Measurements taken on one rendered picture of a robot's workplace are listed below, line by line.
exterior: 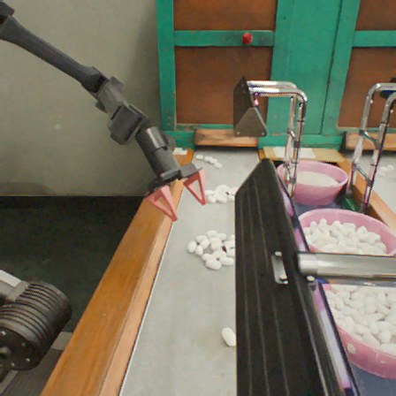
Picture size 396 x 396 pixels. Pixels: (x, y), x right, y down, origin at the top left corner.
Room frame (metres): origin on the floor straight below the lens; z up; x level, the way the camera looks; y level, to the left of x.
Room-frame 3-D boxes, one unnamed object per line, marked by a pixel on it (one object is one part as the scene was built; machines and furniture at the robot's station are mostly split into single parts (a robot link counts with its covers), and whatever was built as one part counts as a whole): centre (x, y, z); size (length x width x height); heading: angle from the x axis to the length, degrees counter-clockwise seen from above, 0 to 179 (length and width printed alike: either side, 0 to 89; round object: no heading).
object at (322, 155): (1.46, -0.47, 0.77); 0.33 x 0.15 x 0.01; 85
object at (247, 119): (1.10, -0.15, 1.08); 0.62 x 0.08 x 0.07; 175
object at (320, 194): (1.25, -0.45, 0.72); 0.27 x 0.27 x 0.10
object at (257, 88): (1.09, -0.23, 0.90); 0.20 x 0.19 x 0.45; 175
